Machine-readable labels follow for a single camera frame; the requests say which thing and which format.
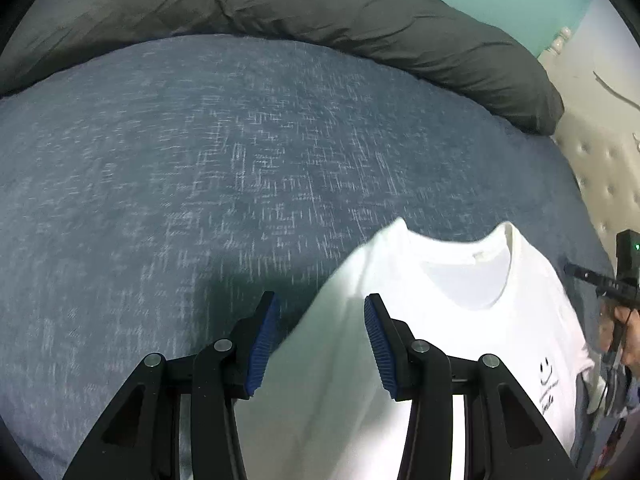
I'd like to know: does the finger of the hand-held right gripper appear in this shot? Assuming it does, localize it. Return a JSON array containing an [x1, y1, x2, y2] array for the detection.
[[564, 262, 618, 292]]

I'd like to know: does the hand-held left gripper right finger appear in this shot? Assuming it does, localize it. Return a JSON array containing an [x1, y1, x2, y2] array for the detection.
[[364, 293, 573, 480]]

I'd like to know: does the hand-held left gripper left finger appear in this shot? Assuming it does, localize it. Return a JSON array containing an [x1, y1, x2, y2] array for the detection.
[[62, 291, 280, 480]]

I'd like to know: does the white t-shirt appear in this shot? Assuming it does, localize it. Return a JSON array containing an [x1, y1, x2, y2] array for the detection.
[[177, 217, 608, 480]]

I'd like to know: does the person's right hand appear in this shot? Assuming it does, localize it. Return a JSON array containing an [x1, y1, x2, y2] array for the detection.
[[597, 304, 640, 382]]

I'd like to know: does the cream tufted headboard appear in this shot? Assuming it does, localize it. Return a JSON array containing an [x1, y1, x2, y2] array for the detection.
[[537, 25, 640, 281]]

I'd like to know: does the blue-grey bed sheet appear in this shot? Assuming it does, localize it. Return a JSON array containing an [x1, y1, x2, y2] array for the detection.
[[0, 32, 626, 480]]

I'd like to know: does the dark grey long pillow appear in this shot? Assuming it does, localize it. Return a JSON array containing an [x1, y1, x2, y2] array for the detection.
[[0, 0, 565, 136]]

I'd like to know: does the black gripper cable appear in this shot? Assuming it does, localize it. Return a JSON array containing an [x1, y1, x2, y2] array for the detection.
[[597, 350, 628, 418]]

